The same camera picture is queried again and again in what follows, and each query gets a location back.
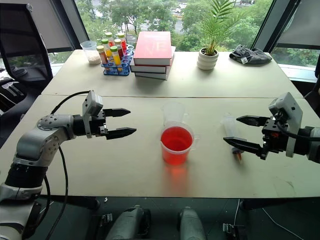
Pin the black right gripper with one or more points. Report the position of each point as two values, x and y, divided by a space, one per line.
275 140

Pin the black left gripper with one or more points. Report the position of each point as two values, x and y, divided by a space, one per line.
98 125

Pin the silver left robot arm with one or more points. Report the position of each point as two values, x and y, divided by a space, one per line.
37 145

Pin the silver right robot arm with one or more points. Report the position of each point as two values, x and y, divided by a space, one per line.
314 145

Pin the clear tube with orange tip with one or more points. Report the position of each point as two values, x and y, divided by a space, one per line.
230 127

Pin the clear plastic beaker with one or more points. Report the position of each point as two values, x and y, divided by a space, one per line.
172 112

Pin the beaker with red liquid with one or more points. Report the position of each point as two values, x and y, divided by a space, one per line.
176 147

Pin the clear cup with white grains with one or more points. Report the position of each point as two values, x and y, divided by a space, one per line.
93 56

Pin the blue test tube rack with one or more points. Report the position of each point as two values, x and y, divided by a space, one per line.
120 67

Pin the red book with white pages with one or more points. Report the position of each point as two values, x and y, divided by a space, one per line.
152 75
147 68

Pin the green-capped tube yellow liquid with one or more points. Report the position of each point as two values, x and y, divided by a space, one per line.
115 56

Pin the yellow-capped tube brown-red liquid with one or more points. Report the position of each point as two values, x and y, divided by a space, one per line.
102 56

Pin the orange-capped tube dark red liquid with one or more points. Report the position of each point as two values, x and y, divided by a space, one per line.
119 48

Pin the black chair with armrest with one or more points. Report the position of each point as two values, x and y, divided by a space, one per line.
313 95

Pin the green-capped tube orange liquid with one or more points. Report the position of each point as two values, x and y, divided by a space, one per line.
106 48

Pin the crumpled grey cloth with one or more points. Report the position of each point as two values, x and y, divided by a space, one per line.
252 56

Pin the large red hardcover book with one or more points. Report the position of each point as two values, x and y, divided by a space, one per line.
153 47

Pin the white ribbed plant pot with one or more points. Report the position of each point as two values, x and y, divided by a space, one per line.
207 61

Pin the dark rounded grey shape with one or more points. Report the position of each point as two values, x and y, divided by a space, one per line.
127 225
191 225

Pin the green palm plant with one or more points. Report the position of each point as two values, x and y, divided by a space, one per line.
216 25

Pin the black mesh office chair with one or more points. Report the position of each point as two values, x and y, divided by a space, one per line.
20 50

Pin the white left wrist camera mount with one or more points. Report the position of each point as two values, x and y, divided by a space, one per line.
93 102

